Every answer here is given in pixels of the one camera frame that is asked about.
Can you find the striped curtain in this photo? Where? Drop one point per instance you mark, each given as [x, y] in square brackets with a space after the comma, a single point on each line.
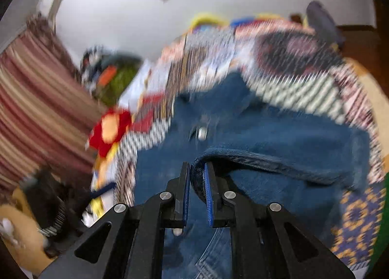
[36, 99]

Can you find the green bag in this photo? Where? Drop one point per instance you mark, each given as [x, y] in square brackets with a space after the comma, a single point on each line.
[121, 78]

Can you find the white cloth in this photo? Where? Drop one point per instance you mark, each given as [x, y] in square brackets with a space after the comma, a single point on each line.
[139, 84]

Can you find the patchwork printed blanket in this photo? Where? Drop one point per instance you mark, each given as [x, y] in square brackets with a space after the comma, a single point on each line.
[291, 54]

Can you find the dark blue cushion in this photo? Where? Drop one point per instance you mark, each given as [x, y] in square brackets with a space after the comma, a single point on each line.
[322, 23]

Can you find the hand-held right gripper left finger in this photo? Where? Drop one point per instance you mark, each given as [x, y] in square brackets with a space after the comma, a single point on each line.
[185, 197]

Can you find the blue denim jeans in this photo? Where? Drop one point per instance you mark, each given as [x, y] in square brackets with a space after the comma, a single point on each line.
[273, 139]

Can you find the dark striped bag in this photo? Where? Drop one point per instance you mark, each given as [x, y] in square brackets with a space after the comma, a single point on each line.
[51, 203]

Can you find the tan cushion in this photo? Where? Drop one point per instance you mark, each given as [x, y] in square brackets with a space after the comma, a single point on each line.
[18, 215]

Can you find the red yellow plush toy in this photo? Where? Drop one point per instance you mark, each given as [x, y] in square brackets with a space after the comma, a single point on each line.
[106, 130]

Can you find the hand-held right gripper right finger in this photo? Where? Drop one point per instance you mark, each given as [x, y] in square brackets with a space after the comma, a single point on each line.
[209, 198]

